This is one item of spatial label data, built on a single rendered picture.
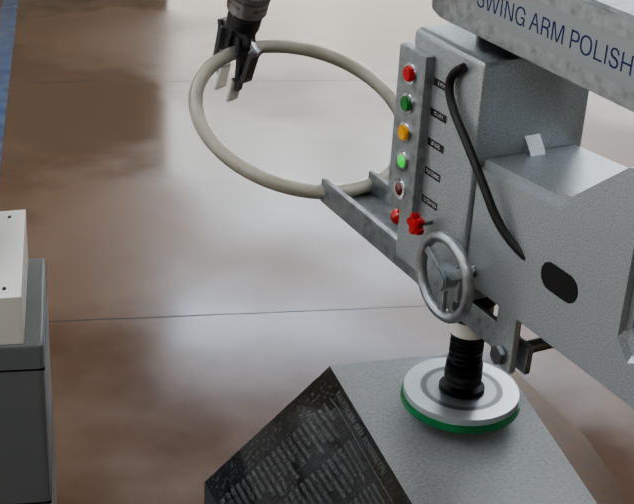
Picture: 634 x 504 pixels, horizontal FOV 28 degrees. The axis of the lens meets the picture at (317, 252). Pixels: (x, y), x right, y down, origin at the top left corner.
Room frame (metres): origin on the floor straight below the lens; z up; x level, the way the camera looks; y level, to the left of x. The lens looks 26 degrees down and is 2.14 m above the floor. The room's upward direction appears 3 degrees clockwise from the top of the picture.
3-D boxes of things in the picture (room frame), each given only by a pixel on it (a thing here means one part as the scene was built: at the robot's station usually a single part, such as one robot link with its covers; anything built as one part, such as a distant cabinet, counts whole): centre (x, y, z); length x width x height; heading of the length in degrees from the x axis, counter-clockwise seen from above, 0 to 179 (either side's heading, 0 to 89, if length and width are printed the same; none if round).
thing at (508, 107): (1.89, -0.32, 1.35); 0.36 x 0.22 x 0.45; 30
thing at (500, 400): (1.95, -0.28, 0.90); 0.21 x 0.21 x 0.01
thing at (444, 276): (1.79, -0.23, 1.22); 0.15 x 0.10 x 0.15; 30
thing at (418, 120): (1.96, -0.15, 1.40); 0.08 x 0.03 x 0.28; 30
